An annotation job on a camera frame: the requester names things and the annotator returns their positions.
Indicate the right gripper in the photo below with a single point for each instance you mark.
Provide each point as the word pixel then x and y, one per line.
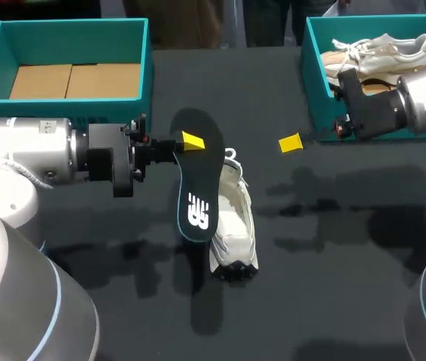
pixel 367 113

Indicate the brown cardboard sheet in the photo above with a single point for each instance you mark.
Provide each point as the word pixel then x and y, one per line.
pixel 41 80
pixel 104 79

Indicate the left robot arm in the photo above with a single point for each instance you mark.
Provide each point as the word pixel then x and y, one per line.
pixel 17 286

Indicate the black and blue insole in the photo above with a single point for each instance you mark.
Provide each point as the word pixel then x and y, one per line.
pixel 198 176

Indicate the cream white shoe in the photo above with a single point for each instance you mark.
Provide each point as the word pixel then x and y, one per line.
pixel 386 52

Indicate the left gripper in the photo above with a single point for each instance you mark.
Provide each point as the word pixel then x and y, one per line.
pixel 109 148

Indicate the person's legs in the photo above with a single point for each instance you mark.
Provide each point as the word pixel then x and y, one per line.
pixel 267 20
pixel 183 22

